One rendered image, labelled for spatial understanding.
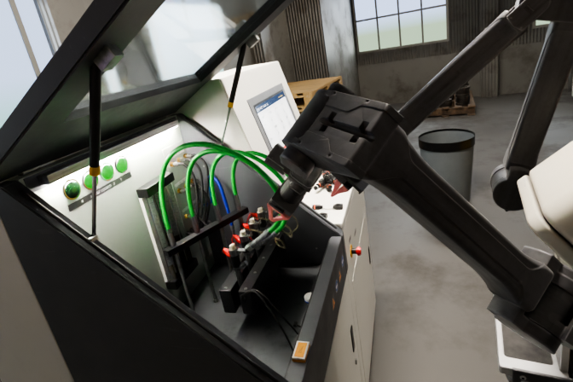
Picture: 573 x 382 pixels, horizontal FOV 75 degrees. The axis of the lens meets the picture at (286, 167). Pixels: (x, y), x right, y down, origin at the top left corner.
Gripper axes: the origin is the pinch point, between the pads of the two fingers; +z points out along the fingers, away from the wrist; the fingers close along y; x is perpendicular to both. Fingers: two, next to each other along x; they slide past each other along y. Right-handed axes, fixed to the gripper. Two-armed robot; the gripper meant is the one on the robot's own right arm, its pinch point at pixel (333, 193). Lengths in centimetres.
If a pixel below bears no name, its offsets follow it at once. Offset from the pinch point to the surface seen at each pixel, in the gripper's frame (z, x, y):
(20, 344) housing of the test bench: 55, 63, 30
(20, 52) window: 140, -59, 233
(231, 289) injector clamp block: 33.9, 22.7, 2.1
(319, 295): 18.7, 13.9, -16.7
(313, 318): 17.0, 22.6, -18.4
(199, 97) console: 17, -11, 58
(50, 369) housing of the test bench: 56, 62, 20
